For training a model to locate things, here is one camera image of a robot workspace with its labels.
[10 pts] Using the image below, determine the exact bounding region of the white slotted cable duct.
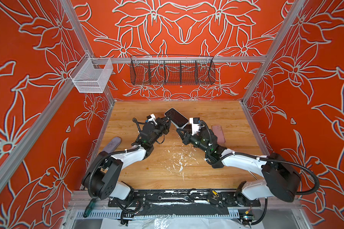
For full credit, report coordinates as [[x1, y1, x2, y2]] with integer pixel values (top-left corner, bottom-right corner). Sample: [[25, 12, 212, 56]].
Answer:
[[74, 209, 240, 220]]

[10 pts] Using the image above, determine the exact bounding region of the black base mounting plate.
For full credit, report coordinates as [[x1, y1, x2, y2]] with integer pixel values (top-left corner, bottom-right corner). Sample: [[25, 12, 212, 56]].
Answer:
[[109, 189, 261, 207]]

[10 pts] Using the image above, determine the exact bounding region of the black wire basket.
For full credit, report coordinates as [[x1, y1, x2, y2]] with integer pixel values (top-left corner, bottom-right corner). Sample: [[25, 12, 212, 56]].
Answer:
[[130, 55, 216, 86]]

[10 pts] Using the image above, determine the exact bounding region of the aluminium frame post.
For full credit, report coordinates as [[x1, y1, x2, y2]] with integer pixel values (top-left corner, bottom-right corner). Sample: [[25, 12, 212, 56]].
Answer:
[[61, 1, 115, 105], [241, 0, 305, 105]]

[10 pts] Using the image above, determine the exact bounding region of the white wire basket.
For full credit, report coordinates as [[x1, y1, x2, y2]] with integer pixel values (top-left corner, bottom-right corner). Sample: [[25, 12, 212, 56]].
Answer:
[[69, 58, 113, 94]]

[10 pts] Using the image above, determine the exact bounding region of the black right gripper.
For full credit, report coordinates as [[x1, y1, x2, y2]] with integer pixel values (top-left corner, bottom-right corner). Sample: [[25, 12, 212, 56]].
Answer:
[[176, 127, 211, 155]]

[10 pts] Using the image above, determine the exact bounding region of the lavender grey phone case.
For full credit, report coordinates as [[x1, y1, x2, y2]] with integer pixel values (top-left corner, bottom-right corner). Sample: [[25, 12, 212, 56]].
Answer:
[[102, 137, 121, 153]]

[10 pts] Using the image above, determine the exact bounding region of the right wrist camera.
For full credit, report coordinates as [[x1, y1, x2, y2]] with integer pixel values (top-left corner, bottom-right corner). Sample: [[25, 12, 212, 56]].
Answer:
[[189, 117, 205, 135]]

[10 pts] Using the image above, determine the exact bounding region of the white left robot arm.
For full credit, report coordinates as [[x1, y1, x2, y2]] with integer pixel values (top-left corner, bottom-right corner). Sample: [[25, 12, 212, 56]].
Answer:
[[82, 114, 172, 200]]

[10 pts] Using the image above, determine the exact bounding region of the green handled screwdriver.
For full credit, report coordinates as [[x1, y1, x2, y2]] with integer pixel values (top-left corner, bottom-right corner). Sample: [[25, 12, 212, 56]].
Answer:
[[83, 198, 98, 218]]

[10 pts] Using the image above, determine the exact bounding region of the aluminium frame post right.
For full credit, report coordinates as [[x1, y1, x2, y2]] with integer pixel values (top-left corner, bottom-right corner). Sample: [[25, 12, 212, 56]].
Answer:
[[241, 0, 305, 105]]

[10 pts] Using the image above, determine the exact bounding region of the black phone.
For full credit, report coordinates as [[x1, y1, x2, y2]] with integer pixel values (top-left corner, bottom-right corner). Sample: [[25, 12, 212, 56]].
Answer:
[[164, 108, 189, 128]]

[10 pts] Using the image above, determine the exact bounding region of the aluminium left side rail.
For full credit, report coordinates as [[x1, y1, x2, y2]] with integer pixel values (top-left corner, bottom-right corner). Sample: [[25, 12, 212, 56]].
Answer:
[[0, 79, 74, 193]]

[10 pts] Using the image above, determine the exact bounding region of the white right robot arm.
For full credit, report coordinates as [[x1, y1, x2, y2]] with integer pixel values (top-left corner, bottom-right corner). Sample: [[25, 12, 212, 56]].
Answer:
[[177, 128, 320, 206]]

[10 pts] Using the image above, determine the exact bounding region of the aluminium horizontal back rail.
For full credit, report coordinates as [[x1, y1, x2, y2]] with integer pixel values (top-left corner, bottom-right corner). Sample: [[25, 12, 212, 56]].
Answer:
[[90, 56, 266, 65]]

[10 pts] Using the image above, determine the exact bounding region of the pink phone case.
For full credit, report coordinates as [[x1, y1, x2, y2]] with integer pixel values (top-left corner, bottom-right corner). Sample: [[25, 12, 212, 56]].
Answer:
[[212, 125, 225, 144]]

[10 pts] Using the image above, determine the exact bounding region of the green circuit board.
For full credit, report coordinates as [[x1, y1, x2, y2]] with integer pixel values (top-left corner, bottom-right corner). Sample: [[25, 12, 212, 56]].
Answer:
[[238, 212, 254, 225]]

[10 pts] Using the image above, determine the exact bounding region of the aluminium frame post left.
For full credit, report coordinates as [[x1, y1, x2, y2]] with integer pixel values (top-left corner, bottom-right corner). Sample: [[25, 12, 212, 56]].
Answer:
[[61, 1, 115, 105]]

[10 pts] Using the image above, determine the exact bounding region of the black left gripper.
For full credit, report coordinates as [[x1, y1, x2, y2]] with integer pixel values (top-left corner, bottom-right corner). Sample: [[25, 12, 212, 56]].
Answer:
[[149, 115, 172, 147]]

